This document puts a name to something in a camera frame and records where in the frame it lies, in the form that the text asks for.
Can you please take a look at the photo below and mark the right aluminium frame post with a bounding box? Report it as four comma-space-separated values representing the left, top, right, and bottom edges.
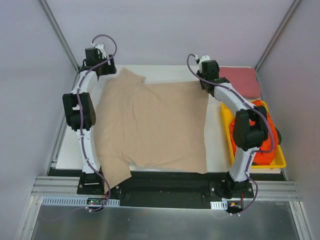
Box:
254, 0, 303, 73

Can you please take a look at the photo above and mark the folded pink t shirt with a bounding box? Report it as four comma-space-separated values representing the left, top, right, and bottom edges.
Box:
219, 66, 261, 99

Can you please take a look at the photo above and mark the aluminium frame post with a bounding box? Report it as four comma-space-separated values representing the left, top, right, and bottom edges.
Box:
254, 0, 303, 73
37, 0, 85, 73

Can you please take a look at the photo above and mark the yellow plastic tray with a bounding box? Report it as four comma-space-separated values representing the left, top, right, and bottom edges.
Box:
221, 103, 287, 169

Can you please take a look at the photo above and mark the left aluminium frame post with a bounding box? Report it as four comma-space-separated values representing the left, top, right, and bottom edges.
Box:
37, 0, 85, 73

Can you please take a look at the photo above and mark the orange t shirt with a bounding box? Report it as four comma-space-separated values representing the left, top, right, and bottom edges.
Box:
229, 99, 280, 166

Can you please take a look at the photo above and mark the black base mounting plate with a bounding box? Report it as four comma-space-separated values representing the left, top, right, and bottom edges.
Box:
77, 171, 254, 209

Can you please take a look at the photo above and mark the beige t shirt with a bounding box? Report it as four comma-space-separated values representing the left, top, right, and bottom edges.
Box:
94, 68, 209, 189

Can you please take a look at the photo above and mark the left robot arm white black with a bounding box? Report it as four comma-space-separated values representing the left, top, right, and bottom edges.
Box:
62, 44, 117, 174

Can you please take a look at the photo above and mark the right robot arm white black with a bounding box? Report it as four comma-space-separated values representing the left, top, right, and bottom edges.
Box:
195, 55, 271, 198

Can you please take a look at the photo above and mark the white slotted cable duct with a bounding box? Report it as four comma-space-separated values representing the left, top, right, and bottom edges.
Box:
42, 196, 228, 210

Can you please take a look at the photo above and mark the dark green t shirt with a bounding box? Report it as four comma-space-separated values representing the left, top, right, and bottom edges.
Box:
275, 128, 283, 145

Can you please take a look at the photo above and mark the front aluminium rail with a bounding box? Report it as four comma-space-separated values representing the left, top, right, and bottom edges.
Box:
31, 176, 302, 202

